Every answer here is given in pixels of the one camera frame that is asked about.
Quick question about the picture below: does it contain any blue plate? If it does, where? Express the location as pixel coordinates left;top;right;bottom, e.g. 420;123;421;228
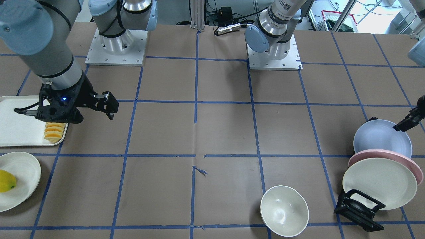
353;119;413;158

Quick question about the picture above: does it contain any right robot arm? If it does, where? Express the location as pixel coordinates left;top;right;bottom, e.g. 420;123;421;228
1;0;158;124

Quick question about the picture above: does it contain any white plate under lemon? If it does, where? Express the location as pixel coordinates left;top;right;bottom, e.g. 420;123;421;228
0;152;41;212

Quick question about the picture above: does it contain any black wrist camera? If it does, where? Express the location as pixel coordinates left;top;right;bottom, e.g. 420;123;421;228
14;83;84;124

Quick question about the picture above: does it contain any cream bowl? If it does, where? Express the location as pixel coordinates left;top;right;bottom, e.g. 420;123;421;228
260;186;309;237

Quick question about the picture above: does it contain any cream plate in rack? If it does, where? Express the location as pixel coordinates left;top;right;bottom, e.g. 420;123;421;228
342;158;418;210

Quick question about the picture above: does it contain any white rectangular tray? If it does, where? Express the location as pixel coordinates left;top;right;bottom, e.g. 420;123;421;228
0;96;64;147

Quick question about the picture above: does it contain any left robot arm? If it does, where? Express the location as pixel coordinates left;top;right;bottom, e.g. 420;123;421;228
245;0;425;132

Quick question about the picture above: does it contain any pink plate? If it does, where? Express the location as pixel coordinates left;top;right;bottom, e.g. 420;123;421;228
348;149;424;185

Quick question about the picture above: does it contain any aluminium frame post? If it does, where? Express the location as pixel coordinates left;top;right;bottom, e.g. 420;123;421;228
190;0;205;32

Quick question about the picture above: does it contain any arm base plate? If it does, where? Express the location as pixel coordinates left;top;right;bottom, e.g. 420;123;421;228
85;29;149;66
246;35;303;71

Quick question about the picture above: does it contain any yellow lemon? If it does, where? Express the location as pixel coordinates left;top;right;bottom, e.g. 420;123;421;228
0;170;17;193

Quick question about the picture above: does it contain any black plate rack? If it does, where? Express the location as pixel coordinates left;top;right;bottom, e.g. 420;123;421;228
334;116;386;232

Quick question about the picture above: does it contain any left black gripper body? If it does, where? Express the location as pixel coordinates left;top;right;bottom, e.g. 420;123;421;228
410;95;425;124

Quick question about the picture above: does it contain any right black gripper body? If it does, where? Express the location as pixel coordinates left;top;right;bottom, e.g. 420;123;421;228
47;74;119;115

